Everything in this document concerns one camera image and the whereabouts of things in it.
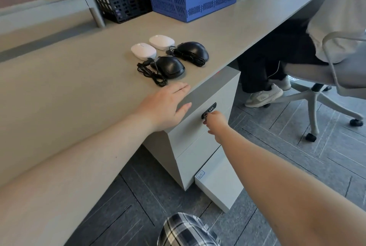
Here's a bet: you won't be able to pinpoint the person's right hand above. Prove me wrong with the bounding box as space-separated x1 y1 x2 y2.
202 111 230 144

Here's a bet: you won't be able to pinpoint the person's left hand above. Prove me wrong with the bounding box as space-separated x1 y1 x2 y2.
140 82 192 133

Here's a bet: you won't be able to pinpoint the black combination lock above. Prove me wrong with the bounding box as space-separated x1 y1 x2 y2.
201 102 217 120

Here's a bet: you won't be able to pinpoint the person's left forearm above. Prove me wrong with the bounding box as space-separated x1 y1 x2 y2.
0 103 157 246

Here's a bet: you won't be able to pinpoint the person's right forearm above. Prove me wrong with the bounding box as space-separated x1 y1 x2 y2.
220 125 366 246

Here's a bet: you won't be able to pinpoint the grey drawer cabinet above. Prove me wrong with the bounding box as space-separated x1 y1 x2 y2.
142 66 241 191

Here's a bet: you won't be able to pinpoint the white open drawer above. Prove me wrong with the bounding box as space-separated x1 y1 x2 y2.
194 144 244 214

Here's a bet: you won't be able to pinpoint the white computer mouse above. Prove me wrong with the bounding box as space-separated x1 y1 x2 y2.
148 34 175 51
131 42 157 61

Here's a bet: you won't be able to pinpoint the grey office swivel chair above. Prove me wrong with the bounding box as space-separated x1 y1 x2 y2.
268 30 366 143

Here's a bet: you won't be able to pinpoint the black white plaid garment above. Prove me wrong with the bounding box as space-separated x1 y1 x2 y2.
156 212 221 246

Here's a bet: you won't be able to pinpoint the grey desk riser shelf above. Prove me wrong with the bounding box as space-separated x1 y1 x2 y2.
0 0 106 33

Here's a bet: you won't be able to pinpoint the black wired computer mouse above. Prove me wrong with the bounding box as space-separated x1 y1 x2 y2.
150 56 186 80
174 41 209 62

